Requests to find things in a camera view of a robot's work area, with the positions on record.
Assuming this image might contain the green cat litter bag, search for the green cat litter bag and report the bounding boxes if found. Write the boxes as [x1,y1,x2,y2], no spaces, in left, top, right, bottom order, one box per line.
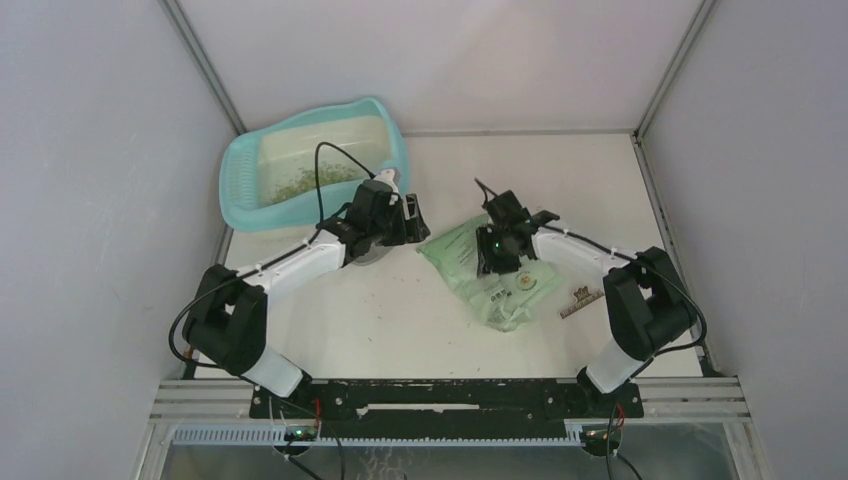
[417,214,563,332]

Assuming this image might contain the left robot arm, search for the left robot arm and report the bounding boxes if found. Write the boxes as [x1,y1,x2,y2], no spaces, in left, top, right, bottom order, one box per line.
[173,178,430,417]

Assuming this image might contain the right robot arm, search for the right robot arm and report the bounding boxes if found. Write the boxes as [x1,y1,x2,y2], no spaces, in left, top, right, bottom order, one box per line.
[476,185,707,416]

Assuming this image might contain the green litter pellets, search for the green litter pellets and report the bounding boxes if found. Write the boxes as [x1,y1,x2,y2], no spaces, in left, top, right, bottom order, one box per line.
[269,164,364,204]

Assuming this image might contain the teal plastic litter box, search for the teal plastic litter box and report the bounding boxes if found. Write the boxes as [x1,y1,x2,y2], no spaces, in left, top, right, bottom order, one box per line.
[219,97,410,233]

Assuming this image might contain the torn brown bag strip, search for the torn brown bag strip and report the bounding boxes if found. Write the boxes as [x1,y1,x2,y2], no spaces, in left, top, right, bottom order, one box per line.
[559,285,604,319]

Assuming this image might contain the black mounting base bar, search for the black mounting base bar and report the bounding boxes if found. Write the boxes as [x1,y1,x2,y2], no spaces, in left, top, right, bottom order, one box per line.
[249,378,645,441]

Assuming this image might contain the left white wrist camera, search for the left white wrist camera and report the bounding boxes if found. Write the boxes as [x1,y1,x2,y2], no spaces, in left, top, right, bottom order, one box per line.
[374,168,400,195]

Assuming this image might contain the left black camera cable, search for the left black camera cable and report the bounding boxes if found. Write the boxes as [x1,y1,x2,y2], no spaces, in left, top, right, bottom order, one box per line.
[168,141,378,370]

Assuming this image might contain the black camera cable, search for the black camera cable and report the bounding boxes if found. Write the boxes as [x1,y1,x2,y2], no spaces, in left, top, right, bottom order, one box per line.
[168,141,378,370]
[474,177,709,480]

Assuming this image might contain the right black camera cable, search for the right black camera cable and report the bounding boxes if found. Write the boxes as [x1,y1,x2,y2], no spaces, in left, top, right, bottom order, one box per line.
[474,177,709,480]

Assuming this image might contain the white slotted cable duct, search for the white slotted cable duct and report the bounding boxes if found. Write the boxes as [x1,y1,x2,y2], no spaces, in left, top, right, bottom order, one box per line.
[170,424,586,447]

